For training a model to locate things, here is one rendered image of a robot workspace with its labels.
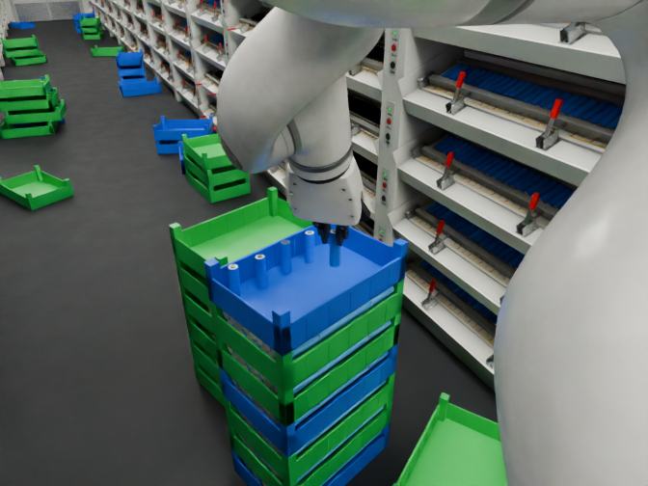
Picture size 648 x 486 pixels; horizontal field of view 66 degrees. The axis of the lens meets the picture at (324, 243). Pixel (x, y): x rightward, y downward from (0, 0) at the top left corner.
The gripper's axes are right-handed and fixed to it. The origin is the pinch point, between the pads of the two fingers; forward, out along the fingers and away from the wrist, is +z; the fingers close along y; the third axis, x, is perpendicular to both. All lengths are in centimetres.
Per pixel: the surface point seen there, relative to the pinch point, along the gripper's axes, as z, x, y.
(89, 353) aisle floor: 66, -9, -78
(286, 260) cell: 14.3, 1.7, -10.8
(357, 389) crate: 33.3, -13.1, 4.6
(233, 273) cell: 7.8, -6.2, -16.7
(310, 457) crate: 36.2, -26.7, -1.7
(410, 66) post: 18, 67, 2
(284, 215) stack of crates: 38, 29, -24
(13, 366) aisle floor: 62, -18, -95
